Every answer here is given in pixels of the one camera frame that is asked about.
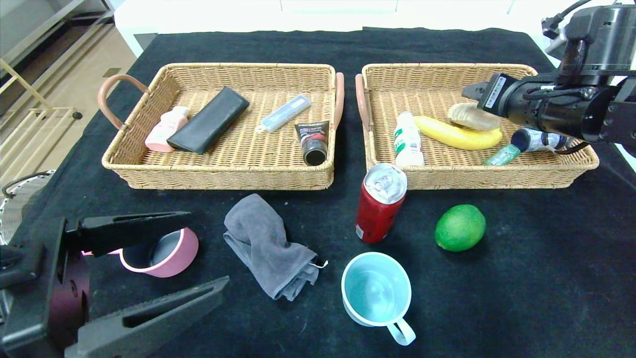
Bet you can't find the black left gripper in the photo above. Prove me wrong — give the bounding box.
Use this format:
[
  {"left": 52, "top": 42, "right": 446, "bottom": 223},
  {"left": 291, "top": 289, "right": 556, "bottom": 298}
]
[{"left": 0, "top": 211, "right": 225, "bottom": 358}]

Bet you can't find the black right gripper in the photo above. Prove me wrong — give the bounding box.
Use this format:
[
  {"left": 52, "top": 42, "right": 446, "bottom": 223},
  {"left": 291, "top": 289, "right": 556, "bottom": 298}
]
[{"left": 462, "top": 73, "right": 545, "bottom": 130}]

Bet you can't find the striped bread loaf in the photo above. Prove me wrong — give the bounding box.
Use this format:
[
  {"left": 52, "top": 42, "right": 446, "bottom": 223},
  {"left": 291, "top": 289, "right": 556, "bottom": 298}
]
[{"left": 447, "top": 102, "right": 501, "bottom": 131}]

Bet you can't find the green lime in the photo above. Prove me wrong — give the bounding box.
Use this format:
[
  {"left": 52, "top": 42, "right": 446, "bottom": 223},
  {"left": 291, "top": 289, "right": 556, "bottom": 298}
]
[{"left": 435, "top": 204, "right": 486, "bottom": 252}]

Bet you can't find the red soda can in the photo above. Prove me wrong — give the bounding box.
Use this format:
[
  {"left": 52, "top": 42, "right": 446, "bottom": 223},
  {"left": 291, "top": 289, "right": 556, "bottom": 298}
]
[{"left": 355, "top": 163, "right": 408, "bottom": 244}]

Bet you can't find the pink saucepan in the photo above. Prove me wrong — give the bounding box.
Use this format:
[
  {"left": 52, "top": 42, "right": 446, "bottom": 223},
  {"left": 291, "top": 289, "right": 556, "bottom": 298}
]
[{"left": 82, "top": 227, "right": 199, "bottom": 278}]

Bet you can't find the yellow banana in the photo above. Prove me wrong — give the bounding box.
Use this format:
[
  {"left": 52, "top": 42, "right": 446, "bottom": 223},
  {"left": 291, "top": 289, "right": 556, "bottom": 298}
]
[{"left": 413, "top": 115, "right": 503, "bottom": 151}]

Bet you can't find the small green packet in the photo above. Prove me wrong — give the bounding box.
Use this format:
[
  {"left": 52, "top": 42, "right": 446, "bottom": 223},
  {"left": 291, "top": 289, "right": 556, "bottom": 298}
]
[{"left": 481, "top": 143, "right": 521, "bottom": 166}]

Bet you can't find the clear bottle with dark cap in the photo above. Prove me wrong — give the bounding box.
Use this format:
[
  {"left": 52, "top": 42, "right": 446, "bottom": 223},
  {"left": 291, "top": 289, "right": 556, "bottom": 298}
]
[{"left": 511, "top": 128, "right": 574, "bottom": 153}]

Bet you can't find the white yogurt drink bottle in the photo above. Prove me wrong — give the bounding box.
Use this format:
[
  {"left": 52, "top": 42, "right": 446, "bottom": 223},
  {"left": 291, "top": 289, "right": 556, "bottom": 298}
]
[{"left": 394, "top": 112, "right": 425, "bottom": 167}]

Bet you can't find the grey towel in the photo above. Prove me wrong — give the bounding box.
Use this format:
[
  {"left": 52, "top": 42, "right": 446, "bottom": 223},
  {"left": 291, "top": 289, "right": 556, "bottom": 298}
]
[{"left": 224, "top": 193, "right": 329, "bottom": 301}]

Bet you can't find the small pink bottle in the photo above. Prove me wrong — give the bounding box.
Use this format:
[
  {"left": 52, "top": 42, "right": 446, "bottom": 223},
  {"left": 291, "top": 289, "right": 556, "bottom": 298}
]
[{"left": 145, "top": 105, "right": 190, "bottom": 153}]

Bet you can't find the black leather case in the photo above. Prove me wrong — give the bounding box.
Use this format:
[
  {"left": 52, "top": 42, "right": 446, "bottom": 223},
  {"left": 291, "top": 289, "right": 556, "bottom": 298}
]
[{"left": 166, "top": 86, "right": 250, "bottom": 155}]

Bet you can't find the black cosmetic tube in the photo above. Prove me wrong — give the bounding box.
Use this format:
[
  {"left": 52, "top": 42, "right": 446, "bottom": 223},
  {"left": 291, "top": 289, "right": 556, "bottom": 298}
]
[{"left": 295, "top": 121, "right": 330, "bottom": 167}]

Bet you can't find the clear blue plastic case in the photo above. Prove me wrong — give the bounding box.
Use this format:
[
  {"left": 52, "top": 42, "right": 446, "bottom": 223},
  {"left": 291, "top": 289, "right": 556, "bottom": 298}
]
[{"left": 256, "top": 94, "right": 313, "bottom": 134}]

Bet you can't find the black tablecloth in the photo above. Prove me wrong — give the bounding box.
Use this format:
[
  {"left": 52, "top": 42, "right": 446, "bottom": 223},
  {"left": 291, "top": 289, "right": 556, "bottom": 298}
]
[{"left": 0, "top": 27, "right": 636, "bottom": 358}]

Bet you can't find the light blue mug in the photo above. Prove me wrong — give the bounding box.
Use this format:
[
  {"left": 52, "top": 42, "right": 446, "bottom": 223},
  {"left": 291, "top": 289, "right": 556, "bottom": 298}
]
[{"left": 341, "top": 252, "right": 416, "bottom": 346}]

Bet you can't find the light wooden rack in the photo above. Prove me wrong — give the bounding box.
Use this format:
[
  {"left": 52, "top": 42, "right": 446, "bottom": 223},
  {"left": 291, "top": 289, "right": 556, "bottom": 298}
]
[{"left": 0, "top": 57, "right": 82, "bottom": 179}]

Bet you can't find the grey metal shelf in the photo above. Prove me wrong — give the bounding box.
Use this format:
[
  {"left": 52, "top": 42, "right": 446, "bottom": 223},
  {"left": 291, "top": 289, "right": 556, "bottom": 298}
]
[{"left": 0, "top": 0, "right": 117, "bottom": 70}]

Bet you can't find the wicker basket with pink handles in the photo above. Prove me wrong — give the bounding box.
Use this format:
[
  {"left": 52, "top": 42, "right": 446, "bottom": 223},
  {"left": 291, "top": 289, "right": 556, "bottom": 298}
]
[
  {"left": 355, "top": 63, "right": 600, "bottom": 190},
  {"left": 98, "top": 63, "right": 345, "bottom": 190}
]

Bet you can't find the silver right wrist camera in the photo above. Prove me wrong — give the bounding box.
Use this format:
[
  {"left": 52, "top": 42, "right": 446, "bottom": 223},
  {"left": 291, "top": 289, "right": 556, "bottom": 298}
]
[{"left": 542, "top": 15, "right": 569, "bottom": 55}]

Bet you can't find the black right camera cable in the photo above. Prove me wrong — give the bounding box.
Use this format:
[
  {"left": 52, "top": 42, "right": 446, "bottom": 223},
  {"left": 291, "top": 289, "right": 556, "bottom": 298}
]
[{"left": 542, "top": 0, "right": 594, "bottom": 38}]

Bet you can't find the round wire mesh object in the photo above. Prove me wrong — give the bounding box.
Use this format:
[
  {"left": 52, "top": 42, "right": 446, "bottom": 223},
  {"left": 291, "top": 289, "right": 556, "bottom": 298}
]
[{"left": 0, "top": 171, "right": 56, "bottom": 244}]

